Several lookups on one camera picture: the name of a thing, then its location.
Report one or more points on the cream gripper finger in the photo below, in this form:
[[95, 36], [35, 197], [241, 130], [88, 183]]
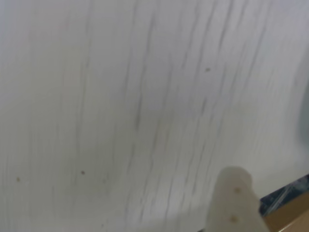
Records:
[[231, 205]]

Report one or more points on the blue oval ceramic dish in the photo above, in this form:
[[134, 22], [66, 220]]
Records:
[[305, 116]]

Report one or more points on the light wooden board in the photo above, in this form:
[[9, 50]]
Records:
[[294, 217]]

